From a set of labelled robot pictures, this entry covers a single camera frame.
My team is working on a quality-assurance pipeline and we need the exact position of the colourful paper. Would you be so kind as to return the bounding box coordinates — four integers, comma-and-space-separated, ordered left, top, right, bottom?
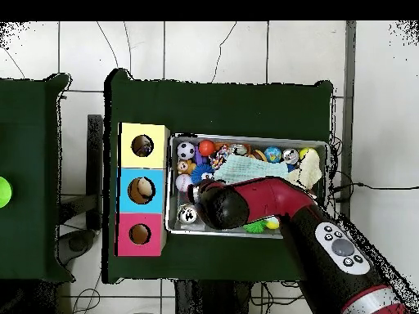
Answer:
133, 136, 154, 157
209, 145, 230, 169

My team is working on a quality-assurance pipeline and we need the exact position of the light blue muslin cloth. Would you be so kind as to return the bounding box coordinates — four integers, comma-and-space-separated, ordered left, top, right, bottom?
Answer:
214, 154, 290, 184

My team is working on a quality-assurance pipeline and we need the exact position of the shallow metal mesh bin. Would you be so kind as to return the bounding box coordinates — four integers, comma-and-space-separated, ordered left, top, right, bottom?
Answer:
164, 132, 329, 241

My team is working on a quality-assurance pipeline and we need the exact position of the wooden box with three holes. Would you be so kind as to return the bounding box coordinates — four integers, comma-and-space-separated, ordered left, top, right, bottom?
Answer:
116, 122, 172, 257

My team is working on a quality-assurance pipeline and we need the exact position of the blue fuzzy toy with eyes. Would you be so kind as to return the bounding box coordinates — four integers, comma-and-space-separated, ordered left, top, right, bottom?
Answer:
191, 163, 215, 184

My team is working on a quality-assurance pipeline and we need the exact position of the orange ball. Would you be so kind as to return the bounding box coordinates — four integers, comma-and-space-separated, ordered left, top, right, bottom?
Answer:
198, 139, 216, 157

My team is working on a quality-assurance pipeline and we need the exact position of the white baseball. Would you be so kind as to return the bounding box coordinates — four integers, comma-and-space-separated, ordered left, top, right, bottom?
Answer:
175, 173, 194, 192

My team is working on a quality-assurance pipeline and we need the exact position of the black and white soccer ball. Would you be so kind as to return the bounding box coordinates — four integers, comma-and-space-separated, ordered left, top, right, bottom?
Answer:
176, 141, 196, 160

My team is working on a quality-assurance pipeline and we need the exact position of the globe print ball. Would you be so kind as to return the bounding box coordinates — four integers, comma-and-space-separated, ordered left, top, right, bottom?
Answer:
264, 146, 283, 164

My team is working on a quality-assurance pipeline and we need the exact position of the dark green tablecloth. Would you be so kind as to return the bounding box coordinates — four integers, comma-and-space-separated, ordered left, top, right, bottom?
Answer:
0, 73, 74, 284
101, 67, 335, 285

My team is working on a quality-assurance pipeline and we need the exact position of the green spiky ball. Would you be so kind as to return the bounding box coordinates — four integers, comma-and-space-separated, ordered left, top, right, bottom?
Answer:
242, 219, 268, 235

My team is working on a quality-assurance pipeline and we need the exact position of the cream muslin cloth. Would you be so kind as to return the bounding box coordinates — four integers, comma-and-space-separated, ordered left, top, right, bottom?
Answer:
287, 148, 323, 191

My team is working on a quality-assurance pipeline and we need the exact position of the green plastic cup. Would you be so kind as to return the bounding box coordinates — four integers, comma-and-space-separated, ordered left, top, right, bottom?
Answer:
0, 176, 13, 209

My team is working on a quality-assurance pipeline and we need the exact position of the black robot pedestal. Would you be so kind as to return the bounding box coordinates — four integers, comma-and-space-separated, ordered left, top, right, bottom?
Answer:
174, 279, 253, 314

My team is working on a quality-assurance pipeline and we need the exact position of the black cable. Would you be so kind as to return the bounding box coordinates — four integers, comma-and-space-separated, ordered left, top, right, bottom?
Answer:
330, 181, 419, 204

